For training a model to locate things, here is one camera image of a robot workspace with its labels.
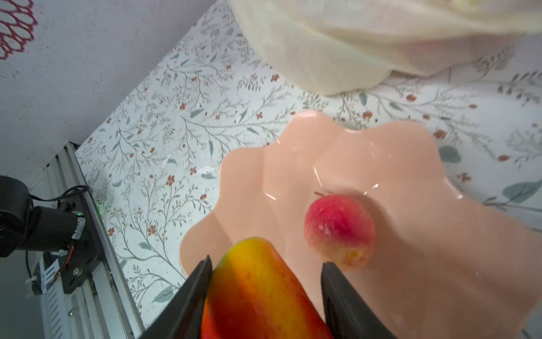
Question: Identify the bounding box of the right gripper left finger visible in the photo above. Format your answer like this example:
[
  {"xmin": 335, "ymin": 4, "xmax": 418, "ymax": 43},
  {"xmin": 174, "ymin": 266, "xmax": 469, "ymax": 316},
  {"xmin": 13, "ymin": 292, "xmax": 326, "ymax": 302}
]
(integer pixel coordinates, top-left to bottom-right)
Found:
[{"xmin": 140, "ymin": 256, "xmax": 213, "ymax": 339}]

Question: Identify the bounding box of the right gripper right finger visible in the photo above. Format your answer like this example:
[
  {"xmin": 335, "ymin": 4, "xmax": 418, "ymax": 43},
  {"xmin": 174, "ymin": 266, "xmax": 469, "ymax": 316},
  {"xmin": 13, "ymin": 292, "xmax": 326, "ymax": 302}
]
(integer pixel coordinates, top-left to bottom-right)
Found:
[{"xmin": 320, "ymin": 262, "xmax": 395, "ymax": 339}]

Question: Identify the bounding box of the red yellow mango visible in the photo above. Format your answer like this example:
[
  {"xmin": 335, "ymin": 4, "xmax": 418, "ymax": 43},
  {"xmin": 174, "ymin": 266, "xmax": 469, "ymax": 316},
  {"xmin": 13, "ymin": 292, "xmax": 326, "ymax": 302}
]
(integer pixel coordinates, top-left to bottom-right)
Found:
[{"xmin": 200, "ymin": 237, "xmax": 332, "ymax": 338}]

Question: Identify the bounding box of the red yellow peach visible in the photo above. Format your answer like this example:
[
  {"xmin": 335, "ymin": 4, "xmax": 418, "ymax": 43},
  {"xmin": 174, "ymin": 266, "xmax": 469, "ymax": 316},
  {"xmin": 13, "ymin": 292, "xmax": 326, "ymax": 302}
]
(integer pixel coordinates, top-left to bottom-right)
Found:
[{"xmin": 304, "ymin": 192, "xmax": 376, "ymax": 271}]

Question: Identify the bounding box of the cream plastic fruit bag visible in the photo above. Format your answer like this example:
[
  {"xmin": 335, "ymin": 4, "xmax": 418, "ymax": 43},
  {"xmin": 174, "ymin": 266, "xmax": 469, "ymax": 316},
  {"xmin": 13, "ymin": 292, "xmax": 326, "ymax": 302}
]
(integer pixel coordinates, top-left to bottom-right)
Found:
[{"xmin": 230, "ymin": 1, "xmax": 541, "ymax": 95}]

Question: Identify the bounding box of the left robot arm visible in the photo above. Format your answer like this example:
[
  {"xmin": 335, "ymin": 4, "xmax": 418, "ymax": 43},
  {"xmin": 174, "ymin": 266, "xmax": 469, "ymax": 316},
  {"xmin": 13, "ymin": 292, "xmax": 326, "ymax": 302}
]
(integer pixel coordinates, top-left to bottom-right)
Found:
[{"xmin": 1, "ymin": 176, "xmax": 86, "ymax": 258}]

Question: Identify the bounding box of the pink scalloped bowl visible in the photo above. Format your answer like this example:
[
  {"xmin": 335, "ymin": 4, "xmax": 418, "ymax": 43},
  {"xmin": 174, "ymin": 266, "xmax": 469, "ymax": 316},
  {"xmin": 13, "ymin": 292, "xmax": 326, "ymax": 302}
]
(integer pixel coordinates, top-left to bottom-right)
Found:
[{"xmin": 179, "ymin": 111, "xmax": 541, "ymax": 338}]

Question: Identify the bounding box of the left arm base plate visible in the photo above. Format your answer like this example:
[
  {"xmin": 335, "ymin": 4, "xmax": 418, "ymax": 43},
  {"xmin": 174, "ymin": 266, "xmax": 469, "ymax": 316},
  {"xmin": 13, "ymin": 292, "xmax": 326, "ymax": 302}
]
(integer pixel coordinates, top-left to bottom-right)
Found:
[{"xmin": 30, "ymin": 198, "xmax": 104, "ymax": 296}]

